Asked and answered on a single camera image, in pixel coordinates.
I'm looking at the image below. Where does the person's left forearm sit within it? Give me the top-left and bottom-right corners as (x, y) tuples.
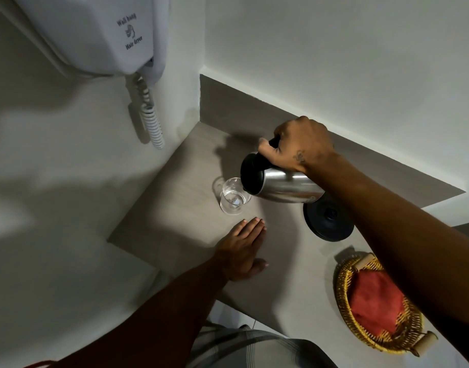
(51, 260), (229, 368)

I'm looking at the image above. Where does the person's left hand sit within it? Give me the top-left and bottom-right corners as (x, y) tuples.
(213, 217), (269, 282)

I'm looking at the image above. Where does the white wall hair dryer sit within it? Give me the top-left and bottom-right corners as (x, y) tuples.
(10, 0), (170, 88)

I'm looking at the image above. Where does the woven wicker tray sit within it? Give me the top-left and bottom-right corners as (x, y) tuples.
(336, 253), (438, 358)

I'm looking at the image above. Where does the white coiled cord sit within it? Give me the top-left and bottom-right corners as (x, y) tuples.
(132, 73), (165, 150)

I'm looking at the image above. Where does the person's right hand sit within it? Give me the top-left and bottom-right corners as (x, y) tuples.
(257, 116), (336, 174)

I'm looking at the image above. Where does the person's right forearm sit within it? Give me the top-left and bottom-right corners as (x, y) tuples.
(303, 153), (469, 366)

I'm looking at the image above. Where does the black kettle base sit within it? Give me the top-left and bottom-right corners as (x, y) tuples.
(303, 193), (355, 242)

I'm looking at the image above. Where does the clear drinking glass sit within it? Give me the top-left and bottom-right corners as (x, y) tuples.
(219, 178), (253, 216)

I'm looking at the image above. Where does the stainless steel electric kettle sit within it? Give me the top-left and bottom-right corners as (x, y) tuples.
(240, 136), (325, 204)

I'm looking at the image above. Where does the red folded cloth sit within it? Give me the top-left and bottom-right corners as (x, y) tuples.
(349, 270), (406, 338)

